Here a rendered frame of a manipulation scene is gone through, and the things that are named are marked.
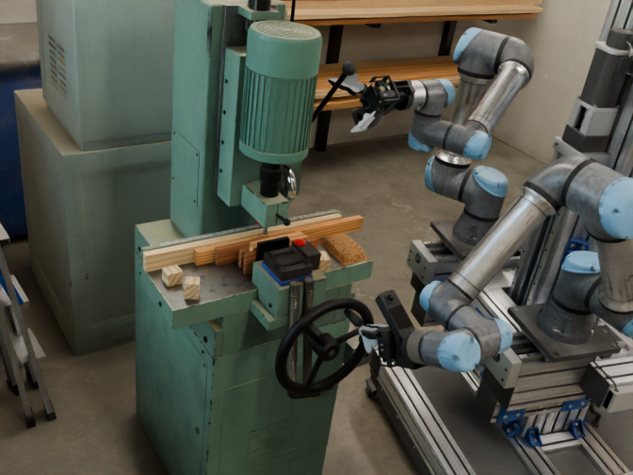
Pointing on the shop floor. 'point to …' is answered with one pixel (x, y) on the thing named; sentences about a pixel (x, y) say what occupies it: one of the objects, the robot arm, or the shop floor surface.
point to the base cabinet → (226, 401)
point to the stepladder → (19, 342)
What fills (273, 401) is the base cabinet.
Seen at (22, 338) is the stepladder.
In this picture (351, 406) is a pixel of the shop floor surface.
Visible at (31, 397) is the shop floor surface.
